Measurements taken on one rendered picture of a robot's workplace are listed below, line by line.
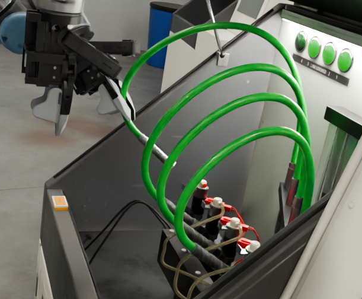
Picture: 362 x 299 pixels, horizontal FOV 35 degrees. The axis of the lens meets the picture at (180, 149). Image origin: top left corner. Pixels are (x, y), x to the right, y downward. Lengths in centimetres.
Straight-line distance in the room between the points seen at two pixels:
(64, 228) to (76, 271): 16
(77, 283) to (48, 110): 32
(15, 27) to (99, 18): 690
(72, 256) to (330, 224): 54
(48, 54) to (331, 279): 55
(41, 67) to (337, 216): 51
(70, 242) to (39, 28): 46
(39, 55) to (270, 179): 74
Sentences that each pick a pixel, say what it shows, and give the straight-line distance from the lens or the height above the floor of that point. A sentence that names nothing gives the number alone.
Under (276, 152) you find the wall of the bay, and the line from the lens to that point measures 144.
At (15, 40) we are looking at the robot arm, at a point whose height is 134.
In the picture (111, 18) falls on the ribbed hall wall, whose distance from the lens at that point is 804.
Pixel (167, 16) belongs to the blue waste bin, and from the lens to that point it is 718.
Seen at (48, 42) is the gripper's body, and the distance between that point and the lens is 97.
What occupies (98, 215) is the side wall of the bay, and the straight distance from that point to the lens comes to 148.
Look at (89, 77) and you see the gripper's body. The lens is 119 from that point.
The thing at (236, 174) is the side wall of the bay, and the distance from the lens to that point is 155.
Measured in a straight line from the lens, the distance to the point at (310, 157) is 92.
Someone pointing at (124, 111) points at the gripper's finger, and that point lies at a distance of 116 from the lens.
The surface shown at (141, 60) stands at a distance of 116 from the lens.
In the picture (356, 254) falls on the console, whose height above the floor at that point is 122.
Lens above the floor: 156
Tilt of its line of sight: 20 degrees down
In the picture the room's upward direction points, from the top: 10 degrees clockwise
